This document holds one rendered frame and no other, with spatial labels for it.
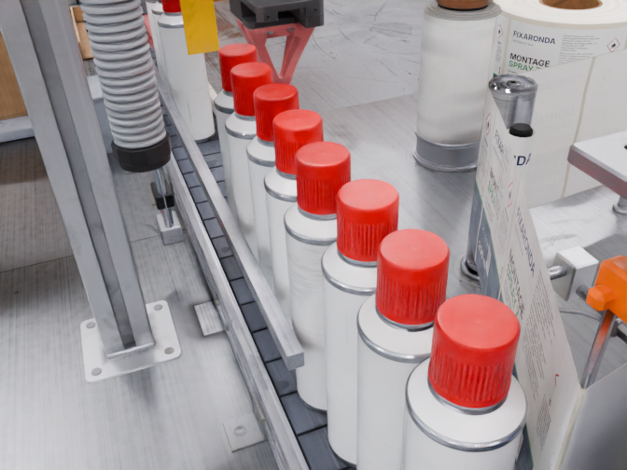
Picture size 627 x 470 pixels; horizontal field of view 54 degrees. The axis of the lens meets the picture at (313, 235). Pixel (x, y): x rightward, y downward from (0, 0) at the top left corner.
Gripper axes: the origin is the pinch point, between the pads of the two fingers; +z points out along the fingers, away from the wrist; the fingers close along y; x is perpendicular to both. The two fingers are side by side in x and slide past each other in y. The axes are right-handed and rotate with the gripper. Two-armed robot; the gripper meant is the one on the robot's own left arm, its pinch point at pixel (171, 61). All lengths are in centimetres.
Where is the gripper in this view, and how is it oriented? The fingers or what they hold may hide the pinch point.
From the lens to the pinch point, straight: 101.7
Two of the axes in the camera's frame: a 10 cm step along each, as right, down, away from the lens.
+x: -2.5, 1.1, 9.6
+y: 9.3, -2.6, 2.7
